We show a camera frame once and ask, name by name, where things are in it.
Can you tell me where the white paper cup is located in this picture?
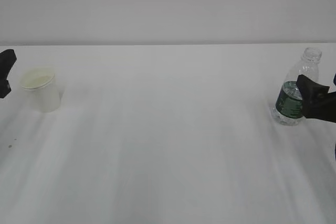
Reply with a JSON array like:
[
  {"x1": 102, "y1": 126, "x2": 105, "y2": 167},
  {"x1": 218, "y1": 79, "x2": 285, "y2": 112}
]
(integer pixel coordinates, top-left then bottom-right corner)
[{"x1": 20, "y1": 67, "x2": 61, "y2": 113}]

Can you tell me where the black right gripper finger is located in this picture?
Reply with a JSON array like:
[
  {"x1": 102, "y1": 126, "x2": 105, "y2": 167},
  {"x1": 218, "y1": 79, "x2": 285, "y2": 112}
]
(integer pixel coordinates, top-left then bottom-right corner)
[{"x1": 297, "y1": 74, "x2": 336, "y2": 123}]

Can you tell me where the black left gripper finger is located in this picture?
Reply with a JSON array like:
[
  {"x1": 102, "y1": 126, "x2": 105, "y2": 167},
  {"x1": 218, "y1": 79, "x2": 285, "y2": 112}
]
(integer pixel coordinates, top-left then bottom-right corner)
[{"x1": 0, "y1": 49, "x2": 17, "y2": 99}]

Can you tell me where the clear water bottle green label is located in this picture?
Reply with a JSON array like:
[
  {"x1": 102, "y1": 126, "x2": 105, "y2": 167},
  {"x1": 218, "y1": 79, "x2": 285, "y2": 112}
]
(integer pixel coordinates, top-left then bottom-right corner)
[{"x1": 272, "y1": 47, "x2": 322, "y2": 126}]

